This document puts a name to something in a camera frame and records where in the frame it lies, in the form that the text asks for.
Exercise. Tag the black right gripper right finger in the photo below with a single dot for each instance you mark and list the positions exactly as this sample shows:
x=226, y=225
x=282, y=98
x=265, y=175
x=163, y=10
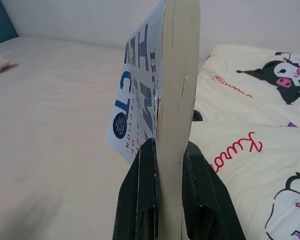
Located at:
x=205, y=200

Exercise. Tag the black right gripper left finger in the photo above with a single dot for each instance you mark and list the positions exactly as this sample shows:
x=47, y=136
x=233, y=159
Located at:
x=137, y=200

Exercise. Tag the cream cartoon print blanket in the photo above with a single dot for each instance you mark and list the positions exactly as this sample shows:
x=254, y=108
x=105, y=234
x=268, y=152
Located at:
x=240, y=82

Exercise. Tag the white and blue book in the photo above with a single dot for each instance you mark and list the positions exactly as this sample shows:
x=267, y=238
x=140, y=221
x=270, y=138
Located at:
x=175, y=75

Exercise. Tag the pink patterned pillow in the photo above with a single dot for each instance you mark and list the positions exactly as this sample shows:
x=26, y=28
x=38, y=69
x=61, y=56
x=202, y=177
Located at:
x=0, y=63

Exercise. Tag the white mattress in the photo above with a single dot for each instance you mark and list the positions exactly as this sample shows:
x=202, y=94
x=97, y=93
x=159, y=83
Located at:
x=52, y=125

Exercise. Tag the teal bed frame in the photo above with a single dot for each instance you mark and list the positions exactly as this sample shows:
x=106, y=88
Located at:
x=0, y=20

